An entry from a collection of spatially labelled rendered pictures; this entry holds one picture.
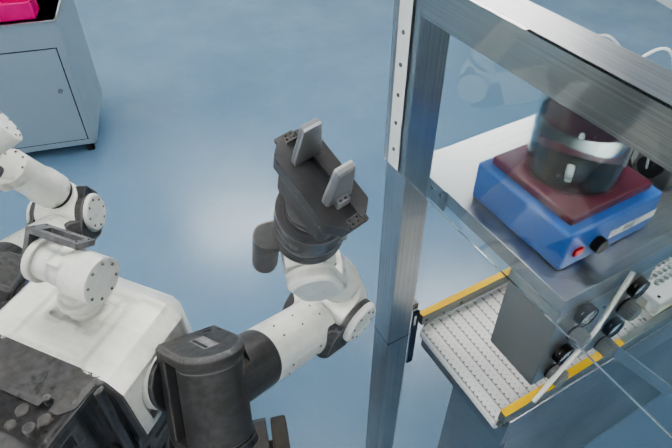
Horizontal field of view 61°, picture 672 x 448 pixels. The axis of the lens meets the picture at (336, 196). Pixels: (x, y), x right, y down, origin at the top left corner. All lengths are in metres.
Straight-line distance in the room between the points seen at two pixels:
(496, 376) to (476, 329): 0.12
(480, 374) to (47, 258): 0.88
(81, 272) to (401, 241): 0.58
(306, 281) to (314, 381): 1.49
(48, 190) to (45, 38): 1.95
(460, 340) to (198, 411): 0.71
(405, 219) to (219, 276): 1.57
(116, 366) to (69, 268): 0.14
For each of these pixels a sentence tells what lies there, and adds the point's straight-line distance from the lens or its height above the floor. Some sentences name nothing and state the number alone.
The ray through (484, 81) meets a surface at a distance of 0.75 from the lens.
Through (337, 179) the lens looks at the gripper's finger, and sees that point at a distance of 0.52.
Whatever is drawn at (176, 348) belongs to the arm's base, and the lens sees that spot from 0.81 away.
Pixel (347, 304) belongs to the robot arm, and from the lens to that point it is 0.95.
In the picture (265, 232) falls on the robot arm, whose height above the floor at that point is 1.39.
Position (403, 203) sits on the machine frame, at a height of 1.20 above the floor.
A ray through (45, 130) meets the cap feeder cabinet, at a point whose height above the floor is 0.18.
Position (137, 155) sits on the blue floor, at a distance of 3.29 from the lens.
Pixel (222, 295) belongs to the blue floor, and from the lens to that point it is 2.46.
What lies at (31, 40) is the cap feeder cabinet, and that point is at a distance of 3.09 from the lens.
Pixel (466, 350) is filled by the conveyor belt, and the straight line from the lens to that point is 1.33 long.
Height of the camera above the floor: 1.88
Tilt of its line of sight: 41 degrees down
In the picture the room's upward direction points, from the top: straight up
